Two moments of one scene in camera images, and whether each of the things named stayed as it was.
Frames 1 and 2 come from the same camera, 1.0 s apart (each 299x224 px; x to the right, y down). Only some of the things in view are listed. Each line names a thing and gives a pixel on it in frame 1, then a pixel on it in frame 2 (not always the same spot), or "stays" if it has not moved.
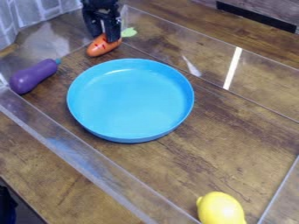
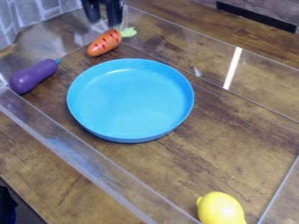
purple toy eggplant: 25,78 stays
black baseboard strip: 232,10 stays
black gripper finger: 112,28 → 115,12
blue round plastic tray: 130,101 stays
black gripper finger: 92,22 → 92,10
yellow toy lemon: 218,208 stays
